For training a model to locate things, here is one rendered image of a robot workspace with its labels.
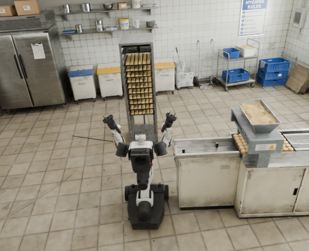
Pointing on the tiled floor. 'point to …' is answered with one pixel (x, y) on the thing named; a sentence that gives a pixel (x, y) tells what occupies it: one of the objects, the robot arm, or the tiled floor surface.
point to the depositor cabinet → (280, 186)
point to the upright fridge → (26, 61)
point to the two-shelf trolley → (243, 68)
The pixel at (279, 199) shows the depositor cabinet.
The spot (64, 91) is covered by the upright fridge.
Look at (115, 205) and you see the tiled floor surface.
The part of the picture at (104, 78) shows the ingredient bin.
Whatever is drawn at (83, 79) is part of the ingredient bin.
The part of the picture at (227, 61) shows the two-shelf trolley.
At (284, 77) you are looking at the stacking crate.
